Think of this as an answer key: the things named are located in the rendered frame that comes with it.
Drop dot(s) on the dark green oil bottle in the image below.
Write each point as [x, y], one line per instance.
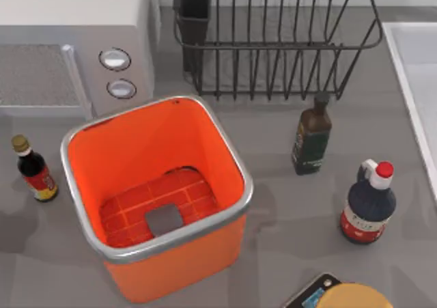
[311, 140]

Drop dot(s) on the small microwave knob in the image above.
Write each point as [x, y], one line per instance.
[121, 88]

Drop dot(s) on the orange bin with metal rim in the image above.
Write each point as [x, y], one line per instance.
[177, 260]

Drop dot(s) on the dark cutlery holder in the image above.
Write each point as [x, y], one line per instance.
[193, 21]

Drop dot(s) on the large microwave knob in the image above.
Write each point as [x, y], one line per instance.
[114, 59]

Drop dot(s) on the dark bottle with red cap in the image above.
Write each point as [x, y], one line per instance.
[368, 209]

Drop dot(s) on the black kitchen scale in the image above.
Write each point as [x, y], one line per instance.
[312, 292]

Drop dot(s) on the small dark sauce bottle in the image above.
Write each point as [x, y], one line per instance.
[35, 175]

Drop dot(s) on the pale microwave oven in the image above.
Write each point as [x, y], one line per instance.
[68, 14]

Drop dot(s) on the yellow round lid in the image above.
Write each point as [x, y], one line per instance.
[355, 296]

